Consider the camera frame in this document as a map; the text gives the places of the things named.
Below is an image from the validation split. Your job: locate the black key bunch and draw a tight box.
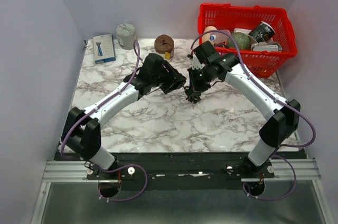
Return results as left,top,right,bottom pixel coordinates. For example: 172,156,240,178
187,94,201,104

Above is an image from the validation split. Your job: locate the white box in basket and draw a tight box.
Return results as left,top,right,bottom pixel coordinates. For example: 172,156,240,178
251,42,283,52

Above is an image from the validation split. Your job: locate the brown lidded white jar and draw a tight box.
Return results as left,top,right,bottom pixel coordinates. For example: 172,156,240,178
154,34,174,61

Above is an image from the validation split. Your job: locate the black paper cup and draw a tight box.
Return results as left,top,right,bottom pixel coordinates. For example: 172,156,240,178
248,21,275,43

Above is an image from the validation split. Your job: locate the green round melon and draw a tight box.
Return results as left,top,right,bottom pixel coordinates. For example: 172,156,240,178
227,32,250,50

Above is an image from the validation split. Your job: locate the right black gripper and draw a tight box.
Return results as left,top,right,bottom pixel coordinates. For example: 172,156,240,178
187,64,213,96

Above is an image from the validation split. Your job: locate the red plastic basket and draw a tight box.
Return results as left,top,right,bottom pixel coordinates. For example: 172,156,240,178
198,3,297,78

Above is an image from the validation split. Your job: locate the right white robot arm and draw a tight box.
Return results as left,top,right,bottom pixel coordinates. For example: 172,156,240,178
185,41,301,178

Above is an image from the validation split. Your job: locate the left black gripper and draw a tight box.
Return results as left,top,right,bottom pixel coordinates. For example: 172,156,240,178
152,61,187,96

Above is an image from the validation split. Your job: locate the razor package box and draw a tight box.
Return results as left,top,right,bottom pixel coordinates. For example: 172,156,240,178
93,34,116,64

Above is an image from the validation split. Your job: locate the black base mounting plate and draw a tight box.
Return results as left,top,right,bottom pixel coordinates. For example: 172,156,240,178
54,151,307,191

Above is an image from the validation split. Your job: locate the grey marble cup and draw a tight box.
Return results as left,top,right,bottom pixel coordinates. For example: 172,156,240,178
116,23,137,50

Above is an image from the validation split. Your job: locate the pink plastic bottle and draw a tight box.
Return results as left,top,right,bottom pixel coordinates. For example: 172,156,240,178
209,30,231,45

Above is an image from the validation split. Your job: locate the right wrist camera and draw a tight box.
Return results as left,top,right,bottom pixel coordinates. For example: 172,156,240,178
187,54,203,70

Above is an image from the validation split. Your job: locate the beige egg shaped toy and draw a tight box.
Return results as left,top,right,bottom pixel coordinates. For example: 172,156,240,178
202,26,217,43

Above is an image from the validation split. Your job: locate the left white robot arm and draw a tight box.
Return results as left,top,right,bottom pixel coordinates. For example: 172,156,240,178
61,53,186,179

